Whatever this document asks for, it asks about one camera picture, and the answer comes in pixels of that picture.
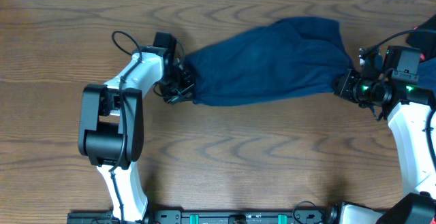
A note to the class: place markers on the navy blue shorts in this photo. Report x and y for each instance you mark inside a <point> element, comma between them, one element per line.
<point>290,58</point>

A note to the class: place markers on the red black garment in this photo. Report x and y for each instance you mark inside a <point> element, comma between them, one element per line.
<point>423,40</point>

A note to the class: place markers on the pile of dark clothes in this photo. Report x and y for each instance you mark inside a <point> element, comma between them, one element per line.
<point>427,74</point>

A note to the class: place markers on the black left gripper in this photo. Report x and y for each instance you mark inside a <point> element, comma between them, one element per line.
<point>184,85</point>

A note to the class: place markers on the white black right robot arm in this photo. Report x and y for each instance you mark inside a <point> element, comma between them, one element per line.
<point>410,113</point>

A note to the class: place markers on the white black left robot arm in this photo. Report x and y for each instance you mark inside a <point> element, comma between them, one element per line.
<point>111,130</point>

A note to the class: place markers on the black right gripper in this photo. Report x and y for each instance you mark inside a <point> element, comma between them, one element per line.
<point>345,90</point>

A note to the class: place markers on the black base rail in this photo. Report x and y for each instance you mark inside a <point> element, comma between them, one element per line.
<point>303,213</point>

